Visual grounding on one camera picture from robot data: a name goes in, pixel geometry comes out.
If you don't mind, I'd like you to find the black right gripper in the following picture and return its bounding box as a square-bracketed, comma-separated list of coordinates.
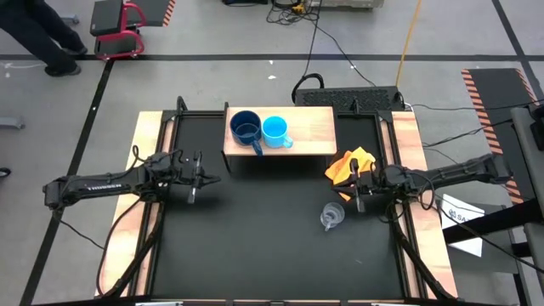
[334, 158, 409, 213]

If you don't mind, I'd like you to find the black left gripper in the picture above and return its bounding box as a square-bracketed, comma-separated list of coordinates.
[169, 151, 222, 204]

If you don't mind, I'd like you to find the dark blue mug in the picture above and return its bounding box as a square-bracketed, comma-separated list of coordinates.
[229, 110, 264, 157]

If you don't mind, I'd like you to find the light blue mug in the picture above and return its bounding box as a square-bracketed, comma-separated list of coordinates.
[261, 116, 294, 150]

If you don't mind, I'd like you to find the wooden shelf with black legs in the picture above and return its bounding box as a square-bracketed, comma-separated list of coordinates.
[223, 105, 338, 173]

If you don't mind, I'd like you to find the orange cloth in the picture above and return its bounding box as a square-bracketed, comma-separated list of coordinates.
[324, 146, 377, 201]

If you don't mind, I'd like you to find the wooden side board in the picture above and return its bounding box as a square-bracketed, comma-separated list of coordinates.
[93, 110, 176, 298]
[390, 110, 459, 298]

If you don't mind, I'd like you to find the black computer case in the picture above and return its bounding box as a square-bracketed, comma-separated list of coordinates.
[292, 86, 405, 113]

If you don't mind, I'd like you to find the white printed sheet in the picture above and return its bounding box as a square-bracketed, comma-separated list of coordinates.
[439, 193, 486, 258]

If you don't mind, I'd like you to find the black metal beam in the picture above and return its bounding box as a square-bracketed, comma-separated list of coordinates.
[441, 198, 544, 247]

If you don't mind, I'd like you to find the large hazard-striped black mat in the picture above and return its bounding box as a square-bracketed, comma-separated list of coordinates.
[462, 67, 541, 206]

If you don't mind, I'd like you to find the grey metal stand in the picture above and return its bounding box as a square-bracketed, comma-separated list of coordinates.
[509, 105, 544, 306]

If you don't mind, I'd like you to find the small hazard-striped black mat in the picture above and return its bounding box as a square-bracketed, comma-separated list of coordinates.
[138, 0, 177, 27]

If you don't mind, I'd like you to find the grey equipment box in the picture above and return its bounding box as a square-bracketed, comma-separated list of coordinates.
[309, 0, 385, 10]

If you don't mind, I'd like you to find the red and black step cart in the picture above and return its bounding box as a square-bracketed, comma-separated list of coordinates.
[89, 0, 148, 60]

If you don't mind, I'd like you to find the grey metal foot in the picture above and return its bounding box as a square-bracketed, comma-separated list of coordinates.
[0, 116, 26, 130]

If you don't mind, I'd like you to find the person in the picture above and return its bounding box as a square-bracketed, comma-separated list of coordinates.
[0, 0, 88, 78]

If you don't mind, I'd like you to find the black rig frame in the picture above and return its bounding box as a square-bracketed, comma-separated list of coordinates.
[95, 95, 458, 306]

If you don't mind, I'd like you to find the thick black looped cable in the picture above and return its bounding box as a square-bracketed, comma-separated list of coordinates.
[291, 0, 328, 103]

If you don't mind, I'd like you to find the black table cable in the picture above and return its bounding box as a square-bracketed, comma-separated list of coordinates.
[96, 197, 144, 295]

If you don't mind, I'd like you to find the thin black floor cable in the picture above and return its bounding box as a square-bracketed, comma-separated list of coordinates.
[312, 19, 378, 88]

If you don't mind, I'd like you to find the yellow cable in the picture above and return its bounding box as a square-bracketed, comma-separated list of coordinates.
[394, 0, 423, 88]

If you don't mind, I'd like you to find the tangled black cable bunch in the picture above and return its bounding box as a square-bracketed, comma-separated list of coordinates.
[266, 0, 320, 26]

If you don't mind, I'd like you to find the white cable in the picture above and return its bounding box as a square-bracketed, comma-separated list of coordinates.
[0, 59, 46, 71]

